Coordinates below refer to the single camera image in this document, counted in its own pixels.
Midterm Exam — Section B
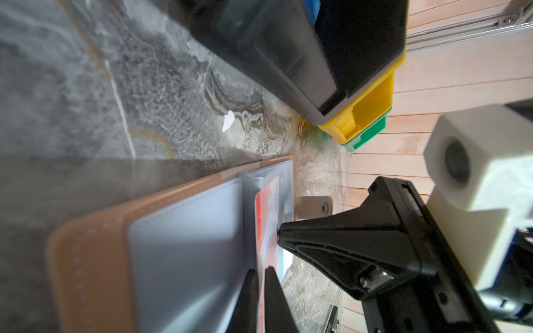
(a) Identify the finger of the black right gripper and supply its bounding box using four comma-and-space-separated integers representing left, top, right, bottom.
278, 200, 437, 300

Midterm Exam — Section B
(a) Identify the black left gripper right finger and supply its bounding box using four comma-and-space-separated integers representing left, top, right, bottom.
264, 266, 299, 333

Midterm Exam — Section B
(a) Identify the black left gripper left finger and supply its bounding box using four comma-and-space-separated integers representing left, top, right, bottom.
226, 269, 260, 333

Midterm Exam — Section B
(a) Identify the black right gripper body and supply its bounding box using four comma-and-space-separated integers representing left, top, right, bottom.
359, 176, 498, 332

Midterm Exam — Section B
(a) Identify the tan leather card holder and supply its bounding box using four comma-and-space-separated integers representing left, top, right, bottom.
45, 155, 334, 333

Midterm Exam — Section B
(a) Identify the white red circle card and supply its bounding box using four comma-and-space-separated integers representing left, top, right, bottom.
255, 175, 280, 332

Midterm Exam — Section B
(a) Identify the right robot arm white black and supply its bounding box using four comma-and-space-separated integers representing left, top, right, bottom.
278, 100, 532, 332

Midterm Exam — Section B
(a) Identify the green plastic bin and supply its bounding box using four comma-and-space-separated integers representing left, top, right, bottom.
341, 109, 391, 153

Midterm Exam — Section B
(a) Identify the yellow plastic bin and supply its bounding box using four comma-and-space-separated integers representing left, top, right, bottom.
319, 54, 405, 147

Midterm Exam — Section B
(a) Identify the black plastic bin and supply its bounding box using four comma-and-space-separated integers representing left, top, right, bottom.
156, 0, 409, 126

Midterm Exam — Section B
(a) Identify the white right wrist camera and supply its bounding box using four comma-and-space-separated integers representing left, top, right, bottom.
423, 104, 532, 290

